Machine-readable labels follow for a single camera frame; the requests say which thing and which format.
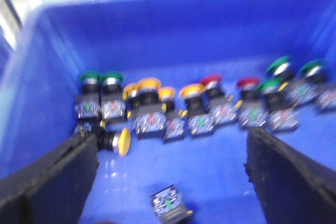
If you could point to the green push button far left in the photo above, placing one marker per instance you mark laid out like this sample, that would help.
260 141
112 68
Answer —
87 105

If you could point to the yellow push button large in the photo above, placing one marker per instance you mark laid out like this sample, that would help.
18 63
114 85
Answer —
150 119

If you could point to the red push button centre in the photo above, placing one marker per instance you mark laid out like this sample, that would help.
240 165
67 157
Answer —
219 103

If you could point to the yellow push button small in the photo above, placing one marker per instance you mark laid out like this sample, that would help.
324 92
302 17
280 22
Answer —
175 124

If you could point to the green push button back right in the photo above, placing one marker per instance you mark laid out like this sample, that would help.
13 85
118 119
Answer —
296 90

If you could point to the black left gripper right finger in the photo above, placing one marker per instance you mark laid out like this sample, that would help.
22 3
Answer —
290 186

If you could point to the red push button right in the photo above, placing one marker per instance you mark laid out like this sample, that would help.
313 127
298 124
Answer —
251 110

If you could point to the green push button far right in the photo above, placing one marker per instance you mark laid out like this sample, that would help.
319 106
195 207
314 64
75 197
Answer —
314 72

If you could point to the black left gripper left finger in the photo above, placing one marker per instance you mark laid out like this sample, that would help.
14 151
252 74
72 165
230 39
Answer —
54 188

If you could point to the green push button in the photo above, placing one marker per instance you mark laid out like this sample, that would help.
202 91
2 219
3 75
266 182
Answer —
314 72
87 105
113 105
281 116
296 90

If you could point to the yellow push button sideways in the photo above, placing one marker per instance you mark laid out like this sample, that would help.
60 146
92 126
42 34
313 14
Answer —
114 141

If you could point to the red mushroom push button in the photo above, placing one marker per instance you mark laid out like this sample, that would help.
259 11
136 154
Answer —
169 207

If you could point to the yellow push button centre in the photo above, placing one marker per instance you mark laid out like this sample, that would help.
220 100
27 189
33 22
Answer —
200 122

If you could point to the green push button front right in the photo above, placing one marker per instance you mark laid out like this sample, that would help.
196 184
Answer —
281 116

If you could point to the yellow push button back left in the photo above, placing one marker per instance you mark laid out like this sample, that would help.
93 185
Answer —
131 94

